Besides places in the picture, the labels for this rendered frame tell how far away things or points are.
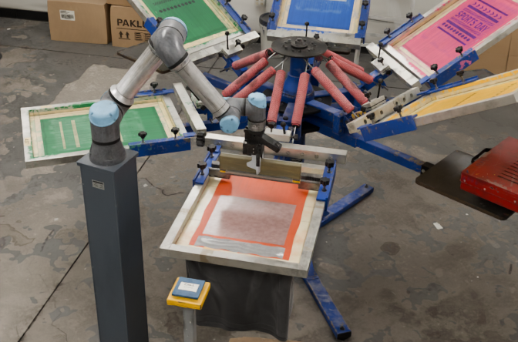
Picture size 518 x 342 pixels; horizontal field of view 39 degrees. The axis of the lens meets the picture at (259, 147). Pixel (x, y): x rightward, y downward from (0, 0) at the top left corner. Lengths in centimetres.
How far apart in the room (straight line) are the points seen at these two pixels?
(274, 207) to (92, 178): 78
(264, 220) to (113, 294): 79
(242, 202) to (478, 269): 186
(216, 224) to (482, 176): 116
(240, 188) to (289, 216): 30
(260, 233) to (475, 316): 164
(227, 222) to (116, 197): 47
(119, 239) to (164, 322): 96
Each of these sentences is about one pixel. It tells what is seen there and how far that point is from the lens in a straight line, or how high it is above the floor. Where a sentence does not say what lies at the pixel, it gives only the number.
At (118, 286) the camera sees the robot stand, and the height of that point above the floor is 59.
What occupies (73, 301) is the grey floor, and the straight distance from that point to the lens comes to 426.
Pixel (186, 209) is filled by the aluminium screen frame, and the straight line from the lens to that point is 313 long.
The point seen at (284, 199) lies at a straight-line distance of 326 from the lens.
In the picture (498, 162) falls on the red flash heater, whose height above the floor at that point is 110.
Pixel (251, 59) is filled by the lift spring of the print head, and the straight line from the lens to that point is 408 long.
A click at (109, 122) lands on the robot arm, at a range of 298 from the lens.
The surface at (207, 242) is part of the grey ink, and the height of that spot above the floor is 96.
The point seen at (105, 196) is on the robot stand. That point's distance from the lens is 312.
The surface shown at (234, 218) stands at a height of 96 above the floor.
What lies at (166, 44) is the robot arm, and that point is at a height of 172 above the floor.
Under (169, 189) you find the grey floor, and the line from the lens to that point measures 511.
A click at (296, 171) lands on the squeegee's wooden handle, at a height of 112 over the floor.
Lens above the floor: 275
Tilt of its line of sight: 29 degrees down
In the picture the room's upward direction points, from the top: 1 degrees clockwise
